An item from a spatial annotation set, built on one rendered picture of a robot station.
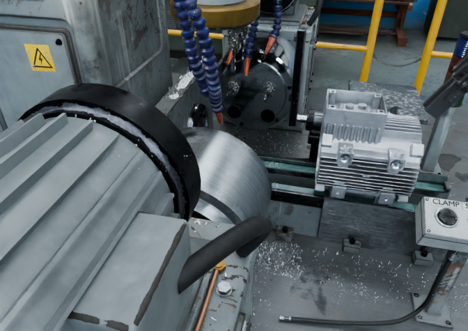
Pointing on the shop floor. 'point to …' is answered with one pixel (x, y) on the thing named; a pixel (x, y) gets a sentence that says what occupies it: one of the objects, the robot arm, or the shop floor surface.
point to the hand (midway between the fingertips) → (443, 97)
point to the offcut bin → (450, 25)
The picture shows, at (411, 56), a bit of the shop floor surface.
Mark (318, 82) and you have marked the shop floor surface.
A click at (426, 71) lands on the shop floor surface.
